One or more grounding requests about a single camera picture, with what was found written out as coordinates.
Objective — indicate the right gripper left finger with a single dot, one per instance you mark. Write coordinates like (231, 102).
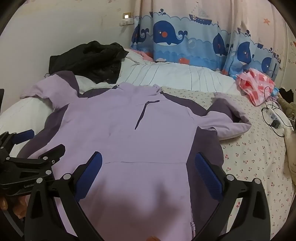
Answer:
(43, 221)

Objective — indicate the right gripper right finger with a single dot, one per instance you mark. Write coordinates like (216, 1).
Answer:
(252, 221)

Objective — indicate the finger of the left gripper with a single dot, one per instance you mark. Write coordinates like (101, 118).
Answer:
(46, 160)
(8, 140)

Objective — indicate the lilac and purple jacket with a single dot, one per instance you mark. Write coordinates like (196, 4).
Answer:
(148, 139)

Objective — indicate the left hand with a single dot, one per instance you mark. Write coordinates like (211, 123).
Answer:
(18, 204)

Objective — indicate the cherry print bed sheet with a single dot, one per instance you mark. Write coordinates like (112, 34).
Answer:
(261, 153)

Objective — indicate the white power strip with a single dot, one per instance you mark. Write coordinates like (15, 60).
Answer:
(278, 118)

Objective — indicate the black garment on bed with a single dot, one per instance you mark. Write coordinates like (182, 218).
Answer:
(97, 62)

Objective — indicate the beige plush coat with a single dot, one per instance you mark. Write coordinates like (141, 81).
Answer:
(289, 110)

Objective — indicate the black coat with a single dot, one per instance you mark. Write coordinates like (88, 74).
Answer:
(287, 95)

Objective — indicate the pink checkered cloth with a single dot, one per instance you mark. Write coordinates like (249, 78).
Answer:
(256, 85)

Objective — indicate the whale print blue curtain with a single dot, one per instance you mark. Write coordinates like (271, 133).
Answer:
(228, 36)

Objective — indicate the white wall socket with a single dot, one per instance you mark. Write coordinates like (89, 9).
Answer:
(128, 21)

